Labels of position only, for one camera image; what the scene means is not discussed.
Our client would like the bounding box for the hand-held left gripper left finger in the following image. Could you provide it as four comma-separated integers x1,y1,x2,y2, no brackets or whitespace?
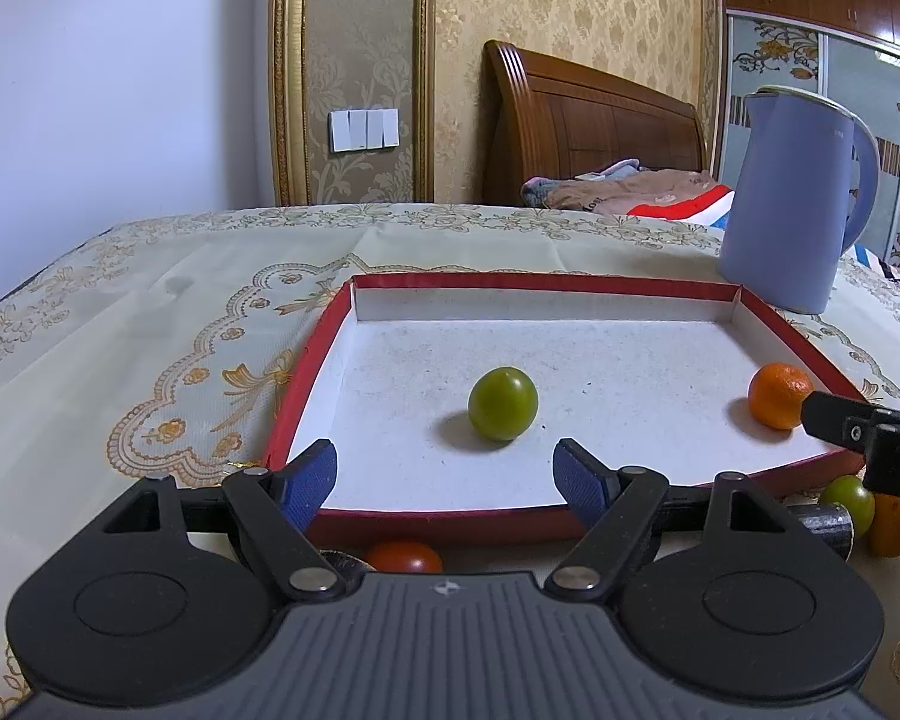
101,439,346,605

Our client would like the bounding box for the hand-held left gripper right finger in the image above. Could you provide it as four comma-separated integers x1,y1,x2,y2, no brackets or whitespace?
544,439,796,602

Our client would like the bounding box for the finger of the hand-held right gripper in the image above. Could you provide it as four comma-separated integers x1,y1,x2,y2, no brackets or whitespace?
801,388,900,502

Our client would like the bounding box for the green fruit with stem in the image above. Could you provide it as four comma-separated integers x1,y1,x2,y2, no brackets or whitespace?
820,475,876,537

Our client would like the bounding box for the orange mandarin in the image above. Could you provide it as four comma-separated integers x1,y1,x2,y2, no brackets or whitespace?
865,495,900,558
748,362,815,430

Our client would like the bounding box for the dark sugarcane piece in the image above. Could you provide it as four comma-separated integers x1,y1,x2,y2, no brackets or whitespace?
319,549,368,580
787,502,857,560

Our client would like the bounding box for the smooth green plum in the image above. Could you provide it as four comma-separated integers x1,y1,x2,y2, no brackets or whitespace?
469,366,539,443

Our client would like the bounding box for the red tomato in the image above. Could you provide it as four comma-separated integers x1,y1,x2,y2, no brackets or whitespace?
365,540,445,575

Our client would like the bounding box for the red cardboard box tray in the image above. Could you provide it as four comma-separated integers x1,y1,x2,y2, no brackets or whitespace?
262,274,867,539

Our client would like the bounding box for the blue electric kettle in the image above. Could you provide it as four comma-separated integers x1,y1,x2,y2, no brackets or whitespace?
718,86,881,314

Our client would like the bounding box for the pile of clothes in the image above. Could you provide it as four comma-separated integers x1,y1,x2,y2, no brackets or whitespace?
521,159,736,226

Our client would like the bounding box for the wooden bed headboard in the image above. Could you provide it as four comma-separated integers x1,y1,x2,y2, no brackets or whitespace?
482,40,710,205

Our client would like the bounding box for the wardrobe with floral doors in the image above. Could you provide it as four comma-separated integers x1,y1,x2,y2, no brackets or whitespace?
718,0,900,282

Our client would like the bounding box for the gold framed wallpaper panel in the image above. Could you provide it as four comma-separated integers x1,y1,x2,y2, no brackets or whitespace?
270,0,436,205

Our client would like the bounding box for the white wall switch panel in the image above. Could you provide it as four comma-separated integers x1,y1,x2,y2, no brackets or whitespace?
328,109,400,152

